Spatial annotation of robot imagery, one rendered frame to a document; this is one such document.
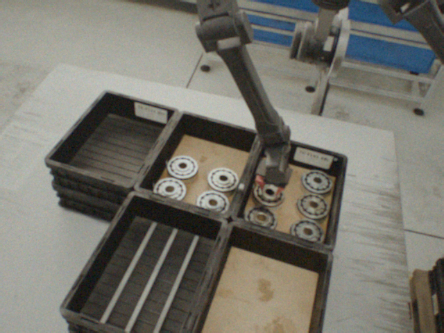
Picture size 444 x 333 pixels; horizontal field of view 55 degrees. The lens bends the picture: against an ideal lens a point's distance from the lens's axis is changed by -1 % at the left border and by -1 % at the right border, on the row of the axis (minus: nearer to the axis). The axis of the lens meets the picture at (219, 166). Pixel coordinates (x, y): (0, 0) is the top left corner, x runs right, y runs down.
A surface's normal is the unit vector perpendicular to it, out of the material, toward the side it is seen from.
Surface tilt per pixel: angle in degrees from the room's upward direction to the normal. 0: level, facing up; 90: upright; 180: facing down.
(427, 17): 88
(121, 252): 0
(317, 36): 90
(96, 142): 0
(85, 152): 0
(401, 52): 90
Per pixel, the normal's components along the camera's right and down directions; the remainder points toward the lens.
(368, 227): 0.09, -0.68
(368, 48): -0.22, 0.69
